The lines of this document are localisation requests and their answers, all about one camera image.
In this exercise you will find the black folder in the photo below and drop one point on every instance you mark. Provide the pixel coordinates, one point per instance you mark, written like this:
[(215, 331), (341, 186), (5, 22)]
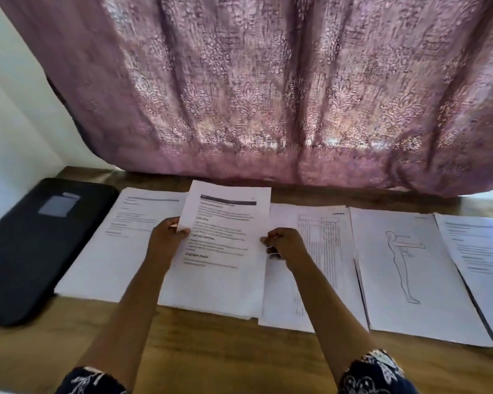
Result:
[(33, 250)]

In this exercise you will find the person's right hand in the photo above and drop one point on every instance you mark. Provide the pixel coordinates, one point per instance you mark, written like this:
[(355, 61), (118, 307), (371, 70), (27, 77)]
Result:
[(287, 244)]

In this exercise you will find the white curtain lining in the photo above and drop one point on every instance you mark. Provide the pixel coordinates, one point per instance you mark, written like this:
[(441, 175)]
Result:
[(25, 86)]

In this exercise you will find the pink patterned curtain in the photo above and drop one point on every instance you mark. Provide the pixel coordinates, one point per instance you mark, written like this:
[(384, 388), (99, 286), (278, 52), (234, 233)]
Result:
[(296, 78)]

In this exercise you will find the grey-header text paper pile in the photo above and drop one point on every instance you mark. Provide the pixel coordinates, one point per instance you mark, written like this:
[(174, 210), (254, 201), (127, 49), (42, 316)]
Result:
[(115, 250)]

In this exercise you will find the dark-header text paper pile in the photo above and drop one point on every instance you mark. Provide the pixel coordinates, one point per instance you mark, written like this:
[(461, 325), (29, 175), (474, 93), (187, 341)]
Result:
[(226, 275)]

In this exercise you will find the person's left forearm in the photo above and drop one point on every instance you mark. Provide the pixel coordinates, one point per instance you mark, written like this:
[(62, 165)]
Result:
[(123, 324)]

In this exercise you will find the person's left hand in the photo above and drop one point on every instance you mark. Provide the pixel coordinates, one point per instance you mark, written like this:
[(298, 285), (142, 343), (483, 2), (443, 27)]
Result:
[(164, 244)]

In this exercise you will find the person's right forearm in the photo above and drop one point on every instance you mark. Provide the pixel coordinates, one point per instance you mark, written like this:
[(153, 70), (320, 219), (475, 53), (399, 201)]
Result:
[(333, 320)]

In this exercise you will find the table-print paper pile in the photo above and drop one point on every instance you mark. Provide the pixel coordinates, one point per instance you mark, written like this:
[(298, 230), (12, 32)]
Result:
[(337, 250)]

